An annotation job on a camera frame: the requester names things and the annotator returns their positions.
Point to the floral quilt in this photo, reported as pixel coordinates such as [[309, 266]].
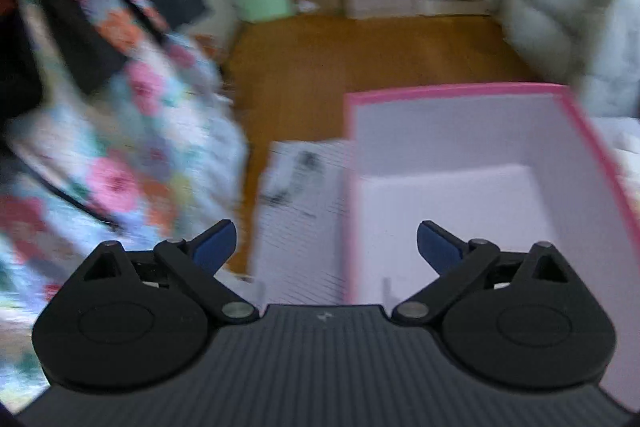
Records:
[[155, 154]]

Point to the grey puffer jacket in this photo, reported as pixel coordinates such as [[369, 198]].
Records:
[[590, 46]]

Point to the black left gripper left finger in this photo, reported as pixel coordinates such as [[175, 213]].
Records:
[[129, 320]]

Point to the white cat-print table cloth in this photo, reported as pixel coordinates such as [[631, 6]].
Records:
[[297, 256]]

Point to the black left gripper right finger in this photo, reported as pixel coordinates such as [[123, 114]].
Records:
[[522, 321]]

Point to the pink cardboard box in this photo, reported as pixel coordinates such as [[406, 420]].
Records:
[[514, 163]]

